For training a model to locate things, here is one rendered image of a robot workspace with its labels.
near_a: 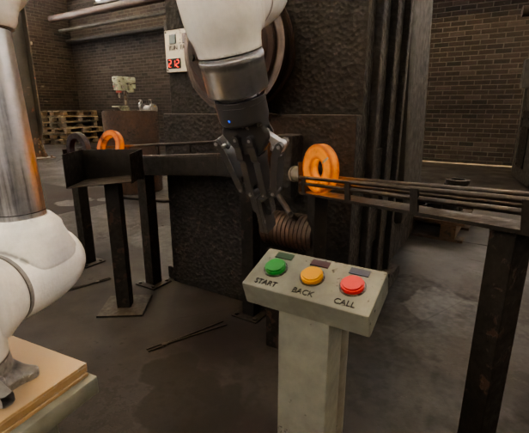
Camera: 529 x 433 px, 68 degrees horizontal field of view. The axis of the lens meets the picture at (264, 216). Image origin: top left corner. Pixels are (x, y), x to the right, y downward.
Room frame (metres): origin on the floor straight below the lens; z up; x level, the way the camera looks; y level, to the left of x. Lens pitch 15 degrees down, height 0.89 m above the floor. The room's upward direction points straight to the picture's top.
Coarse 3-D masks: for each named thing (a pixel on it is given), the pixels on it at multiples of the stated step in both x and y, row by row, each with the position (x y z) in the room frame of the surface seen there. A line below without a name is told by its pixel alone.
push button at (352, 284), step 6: (348, 276) 0.62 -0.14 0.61; (354, 276) 0.62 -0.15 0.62; (342, 282) 0.61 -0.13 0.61; (348, 282) 0.60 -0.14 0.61; (354, 282) 0.60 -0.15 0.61; (360, 282) 0.60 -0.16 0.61; (342, 288) 0.60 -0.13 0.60; (348, 288) 0.59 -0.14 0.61; (354, 288) 0.59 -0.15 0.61; (360, 288) 0.59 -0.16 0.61; (354, 294) 0.59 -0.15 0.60
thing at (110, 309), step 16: (64, 160) 1.56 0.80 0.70; (80, 160) 1.71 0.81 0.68; (96, 160) 1.75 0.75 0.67; (112, 160) 1.75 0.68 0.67; (128, 160) 1.75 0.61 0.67; (64, 176) 1.54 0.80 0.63; (80, 176) 1.68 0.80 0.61; (96, 176) 1.74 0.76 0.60; (112, 176) 1.75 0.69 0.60; (128, 176) 1.71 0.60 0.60; (112, 192) 1.62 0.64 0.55; (112, 208) 1.62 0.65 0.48; (112, 224) 1.62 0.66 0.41; (112, 240) 1.62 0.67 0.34; (112, 256) 1.62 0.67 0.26; (128, 256) 1.67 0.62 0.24; (128, 272) 1.65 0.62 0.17; (128, 288) 1.62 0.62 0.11; (112, 304) 1.65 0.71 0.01; (128, 304) 1.62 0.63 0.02; (144, 304) 1.65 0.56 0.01
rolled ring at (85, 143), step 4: (76, 132) 2.19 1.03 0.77; (72, 136) 2.19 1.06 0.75; (76, 136) 2.17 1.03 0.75; (80, 136) 2.16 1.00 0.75; (84, 136) 2.17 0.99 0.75; (68, 140) 2.21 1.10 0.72; (72, 140) 2.20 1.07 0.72; (80, 140) 2.15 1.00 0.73; (84, 140) 2.15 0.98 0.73; (68, 144) 2.22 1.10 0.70; (72, 144) 2.22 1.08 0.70; (84, 144) 2.14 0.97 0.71; (88, 144) 2.15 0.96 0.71; (68, 148) 2.22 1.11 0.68; (72, 148) 2.23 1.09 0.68; (84, 148) 2.14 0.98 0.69; (88, 148) 2.15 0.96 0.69; (68, 152) 2.22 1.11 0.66
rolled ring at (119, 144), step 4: (104, 132) 2.12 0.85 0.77; (108, 132) 2.10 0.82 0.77; (112, 132) 2.08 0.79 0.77; (116, 132) 2.07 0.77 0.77; (100, 136) 2.13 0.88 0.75; (104, 136) 2.11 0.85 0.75; (108, 136) 2.10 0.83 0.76; (112, 136) 2.08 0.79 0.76; (116, 136) 2.06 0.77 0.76; (120, 136) 2.07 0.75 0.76; (100, 140) 2.12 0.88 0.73; (104, 140) 2.12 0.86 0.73; (116, 140) 2.05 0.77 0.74; (120, 140) 2.05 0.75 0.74; (100, 144) 2.11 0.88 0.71; (104, 144) 2.13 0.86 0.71; (116, 144) 2.04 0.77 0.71; (120, 144) 2.04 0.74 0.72; (124, 144) 2.06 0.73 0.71; (100, 148) 2.11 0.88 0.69; (104, 148) 2.13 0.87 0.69; (116, 148) 2.04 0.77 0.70; (120, 148) 2.03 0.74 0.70; (124, 148) 2.05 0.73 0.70
